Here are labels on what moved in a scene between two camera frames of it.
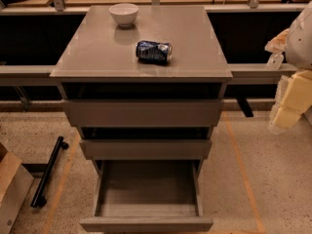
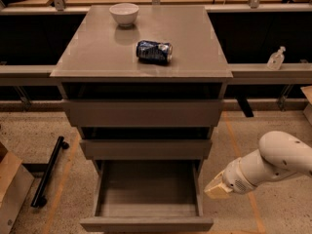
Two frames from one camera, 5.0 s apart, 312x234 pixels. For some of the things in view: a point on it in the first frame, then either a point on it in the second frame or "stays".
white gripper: [300, 44] -> [238, 177]
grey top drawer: [142, 113] stays
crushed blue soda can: [154, 52] stays
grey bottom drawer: [146, 196] stays
